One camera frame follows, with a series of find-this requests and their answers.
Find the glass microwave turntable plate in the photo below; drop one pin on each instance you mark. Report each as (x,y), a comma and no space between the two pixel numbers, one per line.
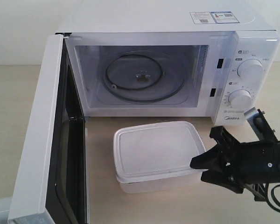
(143,76)

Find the white microwave door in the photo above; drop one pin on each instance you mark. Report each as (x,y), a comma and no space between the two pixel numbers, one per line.
(52,181)

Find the lower white timer knob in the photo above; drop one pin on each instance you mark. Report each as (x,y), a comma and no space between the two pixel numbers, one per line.
(240,99)

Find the white lidded plastic container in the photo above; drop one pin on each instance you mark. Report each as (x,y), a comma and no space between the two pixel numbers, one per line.
(156,156)

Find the warning label sticker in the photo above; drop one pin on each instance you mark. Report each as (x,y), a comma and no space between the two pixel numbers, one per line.
(218,17)

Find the white Midea microwave oven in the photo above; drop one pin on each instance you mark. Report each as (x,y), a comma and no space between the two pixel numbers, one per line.
(209,53)

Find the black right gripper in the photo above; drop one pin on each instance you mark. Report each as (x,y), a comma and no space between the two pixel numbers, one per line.
(238,165)

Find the upper white control knob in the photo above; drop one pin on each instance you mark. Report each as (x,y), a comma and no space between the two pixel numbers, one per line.
(250,70)

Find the wrist camera metal mount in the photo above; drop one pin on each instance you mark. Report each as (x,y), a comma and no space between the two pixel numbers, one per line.
(260,126)

